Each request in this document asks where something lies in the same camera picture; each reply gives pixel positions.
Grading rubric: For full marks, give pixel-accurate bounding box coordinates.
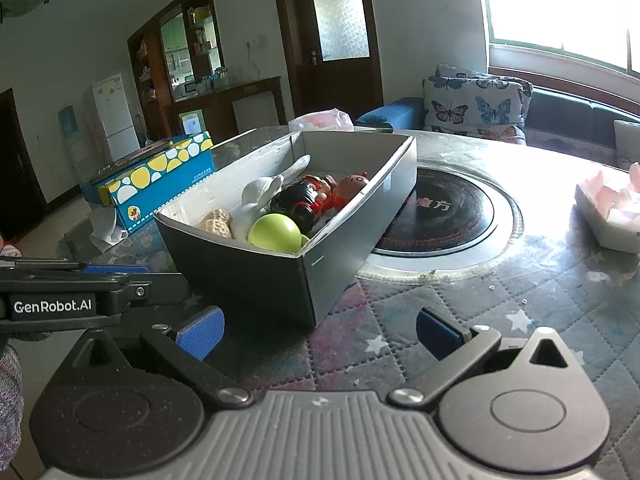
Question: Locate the person's left hand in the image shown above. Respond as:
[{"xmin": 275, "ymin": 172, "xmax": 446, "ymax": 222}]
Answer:
[{"xmin": 0, "ymin": 347, "xmax": 23, "ymax": 468}]

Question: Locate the window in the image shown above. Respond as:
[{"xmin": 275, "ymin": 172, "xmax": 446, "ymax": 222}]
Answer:
[{"xmin": 477, "ymin": 0, "xmax": 640, "ymax": 81}]

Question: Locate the wooden door with frosted glass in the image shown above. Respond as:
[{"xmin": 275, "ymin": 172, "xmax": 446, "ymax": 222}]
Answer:
[{"xmin": 270, "ymin": 0, "xmax": 383, "ymax": 123}]

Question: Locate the wooden display cabinet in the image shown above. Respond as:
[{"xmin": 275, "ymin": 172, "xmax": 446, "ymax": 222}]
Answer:
[{"xmin": 127, "ymin": 0, "xmax": 286, "ymax": 143}]

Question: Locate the green ball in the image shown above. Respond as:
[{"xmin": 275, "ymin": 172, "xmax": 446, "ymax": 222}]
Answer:
[{"xmin": 247, "ymin": 213, "xmax": 302, "ymax": 254}]

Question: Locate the white refrigerator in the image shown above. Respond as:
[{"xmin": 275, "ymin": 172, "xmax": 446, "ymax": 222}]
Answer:
[{"xmin": 90, "ymin": 74, "xmax": 141, "ymax": 163}]

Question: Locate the dark wooden door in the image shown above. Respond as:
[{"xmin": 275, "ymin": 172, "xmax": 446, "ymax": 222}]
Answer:
[{"xmin": 0, "ymin": 87, "xmax": 46, "ymax": 241}]

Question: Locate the white carton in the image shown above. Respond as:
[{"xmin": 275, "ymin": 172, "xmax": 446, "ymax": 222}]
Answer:
[{"xmin": 177, "ymin": 109, "xmax": 208, "ymax": 137}]

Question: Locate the grey cardboard box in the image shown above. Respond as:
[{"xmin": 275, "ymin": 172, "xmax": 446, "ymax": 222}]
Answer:
[{"xmin": 154, "ymin": 130, "xmax": 418, "ymax": 328}]

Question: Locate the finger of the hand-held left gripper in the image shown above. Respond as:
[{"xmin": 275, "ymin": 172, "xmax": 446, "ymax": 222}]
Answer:
[
  {"xmin": 81, "ymin": 263, "xmax": 152, "ymax": 276},
  {"xmin": 95, "ymin": 272, "xmax": 191, "ymax": 318}
]

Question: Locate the red robed toy figure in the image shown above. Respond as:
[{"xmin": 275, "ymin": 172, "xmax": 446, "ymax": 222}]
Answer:
[{"xmin": 320, "ymin": 171, "xmax": 372, "ymax": 223}]

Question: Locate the round black induction hob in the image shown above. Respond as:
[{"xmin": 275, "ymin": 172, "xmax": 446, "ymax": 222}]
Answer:
[{"xmin": 357, "ymin": 162, "xmax": 523, "ymax": 281}]

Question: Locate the ceiling light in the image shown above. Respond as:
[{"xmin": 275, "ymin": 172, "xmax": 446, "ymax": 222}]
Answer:
[{"xmin": 0, "ymin": 0, "xmax": 56, "ymax": 23}]

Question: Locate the butterfly print cushion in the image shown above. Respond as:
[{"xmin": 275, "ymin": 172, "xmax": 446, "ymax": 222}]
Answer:
[{"xmin": 422, "ymin": 65, "xmax": 533, "ymax": 143}]

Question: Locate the black haired toy figure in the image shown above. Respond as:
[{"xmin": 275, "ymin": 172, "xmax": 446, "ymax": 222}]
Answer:
[{"xmin": 270, "ymin": 175, "xmax": 337, "ymax": 235}]

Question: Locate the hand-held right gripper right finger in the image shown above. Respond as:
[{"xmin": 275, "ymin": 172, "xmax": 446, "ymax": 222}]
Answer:
[{"xmin": 389, "ymin": 307, "xmax": 583, "ymax": 407}]

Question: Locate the crumpled white tissue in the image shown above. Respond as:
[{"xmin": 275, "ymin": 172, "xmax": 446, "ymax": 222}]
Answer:
[{"xmin": 89, "ymin": 207, "xmax": 131, "ymax": 253}]

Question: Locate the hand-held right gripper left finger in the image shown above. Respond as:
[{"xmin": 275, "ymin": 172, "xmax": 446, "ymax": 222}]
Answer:
[{"xmin": 52, "ymin": 306, "xmax": 253, "ymax": 407}]

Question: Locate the pink plastic bag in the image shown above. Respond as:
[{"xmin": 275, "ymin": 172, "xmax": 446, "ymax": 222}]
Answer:
[{"xmin": 288, "ymin": 108, "xmax": 355, "ymax": 132}]

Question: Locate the white plush toy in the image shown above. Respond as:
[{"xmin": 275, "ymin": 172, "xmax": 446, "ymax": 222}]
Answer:
[{"xmin": 232, "ymin": 155, "xmax": 312, "ymax": 243}]

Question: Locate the blue sofa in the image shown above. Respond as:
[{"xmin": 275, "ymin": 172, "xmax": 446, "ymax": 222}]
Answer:
[{"xmin": 355, "ymin": 85, "xmax": 640, "ymax": 161}]

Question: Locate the water dispenser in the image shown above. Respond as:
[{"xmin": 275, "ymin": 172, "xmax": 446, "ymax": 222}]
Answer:
[{"xmin": 59, "ymin": 105, "xmax": 96, "ymax": 183}]

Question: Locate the peanut shaped toy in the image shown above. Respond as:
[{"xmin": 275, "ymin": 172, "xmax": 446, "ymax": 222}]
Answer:
[{"xmin": 200, "ymin": 208, "xmax": 235, "ymax": 240}]

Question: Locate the white tray with pink wrappers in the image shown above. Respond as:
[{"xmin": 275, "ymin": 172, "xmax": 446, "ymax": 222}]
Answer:
[{"xmin": 575, "ymin": 162, "xmax": 640, "ymax": 255}]

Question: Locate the blue box with yellow spots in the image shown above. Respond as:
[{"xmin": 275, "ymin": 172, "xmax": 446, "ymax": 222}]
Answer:
[{"xmin": 82, "ymin": 131, "xmax": 217, "ymax": 233}]

